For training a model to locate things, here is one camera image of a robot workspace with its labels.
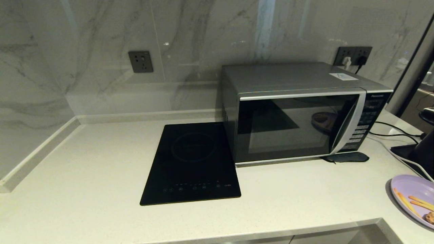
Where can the purple plate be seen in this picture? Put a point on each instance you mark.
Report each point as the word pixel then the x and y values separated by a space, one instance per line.
pixel 407 186

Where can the silver microwave oven body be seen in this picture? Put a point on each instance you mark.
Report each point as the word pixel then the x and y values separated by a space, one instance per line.
pixel 288 76

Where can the black induction cooktop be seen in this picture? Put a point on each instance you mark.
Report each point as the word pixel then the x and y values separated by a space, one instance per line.
pixel 193 162

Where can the white sticker label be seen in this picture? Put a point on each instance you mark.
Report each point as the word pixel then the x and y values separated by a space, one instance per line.
pixel 343 76

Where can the dark oval pad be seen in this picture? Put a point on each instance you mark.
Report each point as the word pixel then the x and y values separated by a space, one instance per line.
pixel 349 157

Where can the white power plug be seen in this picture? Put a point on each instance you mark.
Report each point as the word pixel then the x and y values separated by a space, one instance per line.
pixel 346 62

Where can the black power plug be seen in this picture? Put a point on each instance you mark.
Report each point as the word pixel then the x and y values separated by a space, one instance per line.
pixel 361 60

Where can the black round background object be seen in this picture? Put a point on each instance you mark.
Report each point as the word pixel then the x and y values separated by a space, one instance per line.
pixel 428 117

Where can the fried food pieces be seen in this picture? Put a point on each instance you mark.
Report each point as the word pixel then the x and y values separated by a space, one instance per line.
pixel 430 217

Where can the grey single wall socket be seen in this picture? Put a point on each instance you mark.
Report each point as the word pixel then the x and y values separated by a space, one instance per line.
pixel 140 61

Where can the dark double wall socket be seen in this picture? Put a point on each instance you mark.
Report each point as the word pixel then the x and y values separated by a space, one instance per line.
pixel 352 51

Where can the black metal door frame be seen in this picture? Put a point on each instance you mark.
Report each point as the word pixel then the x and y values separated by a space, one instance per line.
pixel 409 101

